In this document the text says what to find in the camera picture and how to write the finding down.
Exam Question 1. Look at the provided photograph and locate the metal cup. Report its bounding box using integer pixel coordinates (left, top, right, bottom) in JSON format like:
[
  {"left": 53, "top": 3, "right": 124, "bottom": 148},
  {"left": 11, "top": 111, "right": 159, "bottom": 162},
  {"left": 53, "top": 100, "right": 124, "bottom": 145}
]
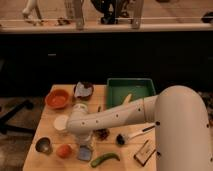
[{"left": 35, "top": 137, "right": 52, "bottom": 155}]

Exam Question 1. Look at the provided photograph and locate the red bowl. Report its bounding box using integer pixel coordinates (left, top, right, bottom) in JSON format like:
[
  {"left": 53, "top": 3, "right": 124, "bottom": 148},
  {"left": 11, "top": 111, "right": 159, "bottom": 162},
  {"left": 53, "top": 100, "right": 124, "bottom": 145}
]
[{"left": 45, "top": 89, "right": 70, "bottom": 109}]

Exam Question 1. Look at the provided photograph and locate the green plastic cup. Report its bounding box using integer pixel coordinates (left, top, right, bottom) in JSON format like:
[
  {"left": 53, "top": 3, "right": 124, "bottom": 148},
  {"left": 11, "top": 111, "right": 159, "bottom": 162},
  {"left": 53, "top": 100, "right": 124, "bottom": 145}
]
[{"left": 74, "top": 102, "right": 88, "bottom": 110}]

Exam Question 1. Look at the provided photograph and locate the brown wooden block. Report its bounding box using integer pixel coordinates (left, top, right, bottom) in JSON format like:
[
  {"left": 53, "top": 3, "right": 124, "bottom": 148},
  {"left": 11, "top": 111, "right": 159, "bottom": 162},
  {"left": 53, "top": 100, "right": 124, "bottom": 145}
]
[{"left": 134, "top": 140, "right": 156, "bottom": 167}]

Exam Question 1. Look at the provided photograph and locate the green chili pepper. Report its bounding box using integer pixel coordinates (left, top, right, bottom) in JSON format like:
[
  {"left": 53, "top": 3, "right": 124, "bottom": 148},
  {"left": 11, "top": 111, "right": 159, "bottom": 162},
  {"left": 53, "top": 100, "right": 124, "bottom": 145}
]
[{"left": 90, "top": 153, "right": 120, "bottom": 168}]

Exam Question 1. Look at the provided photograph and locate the blue sponge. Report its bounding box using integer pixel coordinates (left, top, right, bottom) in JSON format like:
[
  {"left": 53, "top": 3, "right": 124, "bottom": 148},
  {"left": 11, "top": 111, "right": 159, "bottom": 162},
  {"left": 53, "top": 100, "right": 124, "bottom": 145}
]
[{"left": 78, "top": 146, "right": 92, "bottom": 161}]

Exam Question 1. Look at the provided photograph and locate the brown bowl with cloth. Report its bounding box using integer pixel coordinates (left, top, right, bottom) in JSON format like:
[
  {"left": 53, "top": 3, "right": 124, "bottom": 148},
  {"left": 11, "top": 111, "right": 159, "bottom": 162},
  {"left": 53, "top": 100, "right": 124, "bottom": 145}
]
[{"left": 74, "top": 82, "right": 94, "bottom": 100}]

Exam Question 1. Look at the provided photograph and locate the dish brush white handle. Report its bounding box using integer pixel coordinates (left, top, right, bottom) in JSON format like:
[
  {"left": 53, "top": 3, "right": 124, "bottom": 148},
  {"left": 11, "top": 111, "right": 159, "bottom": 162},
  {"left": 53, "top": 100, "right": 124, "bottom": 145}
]
[{"left": 116, "top": 125, "right": 155, "bottom": 146}]

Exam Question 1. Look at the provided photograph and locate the orange tomato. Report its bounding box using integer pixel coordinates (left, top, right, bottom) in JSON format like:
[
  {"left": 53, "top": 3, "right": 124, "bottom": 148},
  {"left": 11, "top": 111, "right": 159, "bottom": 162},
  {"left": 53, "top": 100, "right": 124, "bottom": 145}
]
[{"left": 56, "top": 144, "right": 72, "bottom": 158}]

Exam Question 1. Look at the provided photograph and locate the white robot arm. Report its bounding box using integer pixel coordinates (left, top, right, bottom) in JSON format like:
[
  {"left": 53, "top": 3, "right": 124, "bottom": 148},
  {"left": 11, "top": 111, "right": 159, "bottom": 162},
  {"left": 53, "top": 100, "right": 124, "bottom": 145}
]
[{"left": 67, "top": 85, "right": 213, "bottom": 171}]

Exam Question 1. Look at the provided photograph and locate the green plastic tray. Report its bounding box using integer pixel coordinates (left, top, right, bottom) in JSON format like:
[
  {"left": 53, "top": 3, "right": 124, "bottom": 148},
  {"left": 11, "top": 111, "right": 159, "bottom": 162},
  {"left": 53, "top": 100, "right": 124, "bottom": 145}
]
[{"left": 106, "top": 78, "right": 156, "bottom": 108}]

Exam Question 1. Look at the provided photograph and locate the white round container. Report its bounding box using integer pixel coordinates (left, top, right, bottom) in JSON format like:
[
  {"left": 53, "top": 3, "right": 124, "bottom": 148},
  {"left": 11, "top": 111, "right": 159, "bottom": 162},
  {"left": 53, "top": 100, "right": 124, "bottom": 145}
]
[{"left": 53, "top": 115, "right": 68, "bottom": 133}]

